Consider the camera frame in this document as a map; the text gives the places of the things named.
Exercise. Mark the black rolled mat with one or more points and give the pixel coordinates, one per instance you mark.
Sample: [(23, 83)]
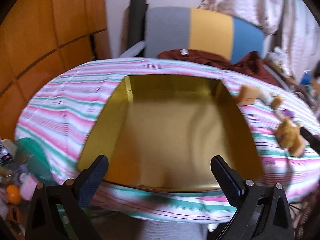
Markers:
[(136, 27)]

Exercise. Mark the beige patterned curtain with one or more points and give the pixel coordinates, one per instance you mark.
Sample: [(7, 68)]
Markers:
[(287, 24)]

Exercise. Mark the white green sponge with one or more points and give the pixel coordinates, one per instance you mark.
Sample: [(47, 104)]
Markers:
[(265, 97)]

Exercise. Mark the white grey pillow edge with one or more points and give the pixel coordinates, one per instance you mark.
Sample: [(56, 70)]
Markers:
[(134, 50)]

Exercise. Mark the blue mug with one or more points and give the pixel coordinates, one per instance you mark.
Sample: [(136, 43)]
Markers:
[(306, 78)]

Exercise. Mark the striped pink green bedsheet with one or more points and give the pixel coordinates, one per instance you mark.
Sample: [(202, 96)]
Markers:
[(61, 114)]

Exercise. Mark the gold metal tin box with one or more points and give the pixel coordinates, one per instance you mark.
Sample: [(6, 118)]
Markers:
[(160, 132)]

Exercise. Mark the wooden wardrobe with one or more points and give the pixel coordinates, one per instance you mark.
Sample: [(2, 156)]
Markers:
[(41, 39)]

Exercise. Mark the tan sponge cube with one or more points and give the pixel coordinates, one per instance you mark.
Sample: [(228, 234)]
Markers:
[(247, 95)]

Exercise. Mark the grey yellow blue cushion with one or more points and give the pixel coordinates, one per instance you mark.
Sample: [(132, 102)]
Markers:
[(169, 28)]

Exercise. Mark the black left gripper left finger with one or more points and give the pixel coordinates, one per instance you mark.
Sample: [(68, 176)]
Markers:
[(44, 220)]

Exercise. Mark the purple cloth item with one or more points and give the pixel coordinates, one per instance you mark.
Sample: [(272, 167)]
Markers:
[(288, 113)]

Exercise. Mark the dark red garment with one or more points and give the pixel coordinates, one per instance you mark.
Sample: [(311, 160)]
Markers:
[(250, 65)]

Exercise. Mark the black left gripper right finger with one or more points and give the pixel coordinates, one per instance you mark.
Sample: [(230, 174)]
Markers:
[(262, 212)]

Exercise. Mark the green plastic bin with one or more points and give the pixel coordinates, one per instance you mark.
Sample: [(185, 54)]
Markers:
[(30, 154)]

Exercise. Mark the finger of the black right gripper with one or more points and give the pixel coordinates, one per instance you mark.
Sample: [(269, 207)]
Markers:
[(313, 140)]

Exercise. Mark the small orange sponge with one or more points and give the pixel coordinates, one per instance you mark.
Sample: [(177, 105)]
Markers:
[(276, 102)]

